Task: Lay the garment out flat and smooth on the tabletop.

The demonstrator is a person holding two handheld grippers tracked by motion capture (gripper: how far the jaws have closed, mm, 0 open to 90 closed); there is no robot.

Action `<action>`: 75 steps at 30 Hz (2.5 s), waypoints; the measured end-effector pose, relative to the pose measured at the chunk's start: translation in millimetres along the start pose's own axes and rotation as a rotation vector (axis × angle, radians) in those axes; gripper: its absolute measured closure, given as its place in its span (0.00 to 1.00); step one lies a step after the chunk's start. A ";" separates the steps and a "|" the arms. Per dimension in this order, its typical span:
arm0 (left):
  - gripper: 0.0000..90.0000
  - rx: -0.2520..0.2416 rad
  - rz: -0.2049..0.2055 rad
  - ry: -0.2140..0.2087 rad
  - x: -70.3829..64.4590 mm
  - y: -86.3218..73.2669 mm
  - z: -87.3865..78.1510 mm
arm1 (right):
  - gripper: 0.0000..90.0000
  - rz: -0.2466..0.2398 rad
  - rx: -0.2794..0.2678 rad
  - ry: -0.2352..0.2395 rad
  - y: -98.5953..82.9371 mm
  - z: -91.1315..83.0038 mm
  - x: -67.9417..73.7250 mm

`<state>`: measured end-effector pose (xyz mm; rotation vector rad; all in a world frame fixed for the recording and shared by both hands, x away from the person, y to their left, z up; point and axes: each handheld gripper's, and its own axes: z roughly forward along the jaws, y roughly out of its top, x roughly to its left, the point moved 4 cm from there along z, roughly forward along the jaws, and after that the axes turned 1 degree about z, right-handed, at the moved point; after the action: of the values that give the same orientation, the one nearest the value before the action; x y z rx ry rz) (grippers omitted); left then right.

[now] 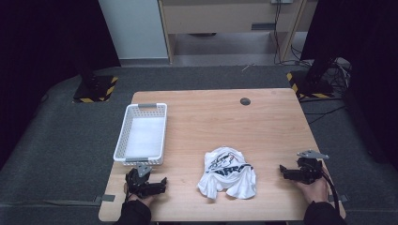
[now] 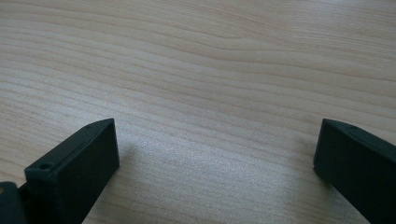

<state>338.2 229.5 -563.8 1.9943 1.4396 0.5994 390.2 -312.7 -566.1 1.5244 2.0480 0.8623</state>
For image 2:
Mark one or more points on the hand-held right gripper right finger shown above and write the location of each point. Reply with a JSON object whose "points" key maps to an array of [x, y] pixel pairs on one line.
{"points": [[358, 168]]}

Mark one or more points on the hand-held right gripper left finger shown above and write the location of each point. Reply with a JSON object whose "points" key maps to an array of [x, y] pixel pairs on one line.
{"points": [[73, 174]]}

